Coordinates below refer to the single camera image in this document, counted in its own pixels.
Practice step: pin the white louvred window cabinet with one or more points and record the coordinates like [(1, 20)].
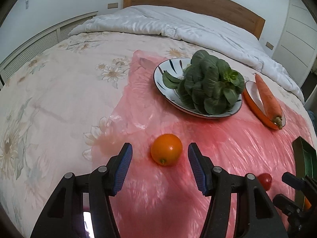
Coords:
[(37, 44)]

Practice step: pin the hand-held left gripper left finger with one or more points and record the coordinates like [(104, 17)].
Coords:
[(122, 168)]

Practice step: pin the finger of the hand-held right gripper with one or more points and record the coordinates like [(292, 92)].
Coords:
[(291, 179), (284, 202)]

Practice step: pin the green tray box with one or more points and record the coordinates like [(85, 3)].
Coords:
[(307, 158)]

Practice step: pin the small orange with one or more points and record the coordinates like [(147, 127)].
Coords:
[(166, 150)]

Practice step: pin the wooden headboard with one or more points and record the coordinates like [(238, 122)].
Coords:
[(198, 5)]

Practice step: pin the white wardrobe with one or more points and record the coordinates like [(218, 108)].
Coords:
[(297, 29)]

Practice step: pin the wall socket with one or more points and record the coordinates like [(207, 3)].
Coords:
[(112, 5), (269, 45)]

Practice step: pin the red plum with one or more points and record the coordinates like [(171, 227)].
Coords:
[(265, 181)]

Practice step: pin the orange enamel bowl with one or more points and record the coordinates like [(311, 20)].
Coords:
[(252, 99)]

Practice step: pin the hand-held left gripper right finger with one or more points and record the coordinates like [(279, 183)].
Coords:
[(198, 168)]

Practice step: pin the pink plastic sheet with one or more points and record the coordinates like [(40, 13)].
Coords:
[(161, 203)]

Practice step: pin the dark green leafy vegetable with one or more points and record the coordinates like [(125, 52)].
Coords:
[(208, 84)]

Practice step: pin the white duvet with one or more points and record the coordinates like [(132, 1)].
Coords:
[(148, 22)]

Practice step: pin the carrot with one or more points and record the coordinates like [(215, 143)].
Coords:
[(268, 99)]

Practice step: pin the white oval plate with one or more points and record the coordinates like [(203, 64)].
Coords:
[(163, 79)]

